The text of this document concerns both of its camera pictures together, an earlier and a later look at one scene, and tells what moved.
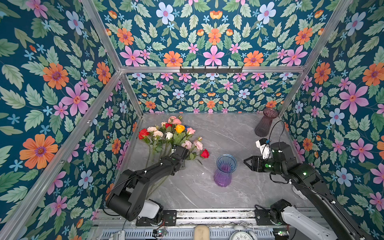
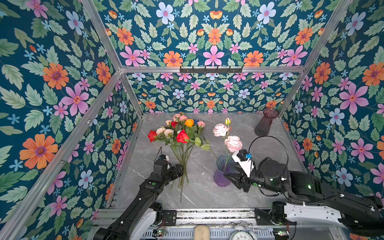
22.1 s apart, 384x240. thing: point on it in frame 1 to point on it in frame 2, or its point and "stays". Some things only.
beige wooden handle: x=201 y=232 stays
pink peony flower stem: x=165 y=178 to x=233 y=143
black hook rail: x=210 y=70 stays
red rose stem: x=205 y=154 to x=183 y=137
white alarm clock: x=245 y=231 stays
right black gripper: x=255 y=161 to x=239 y=182
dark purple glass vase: x=262 y=128 stays
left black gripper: x=183 y=164 to x=180 y=171
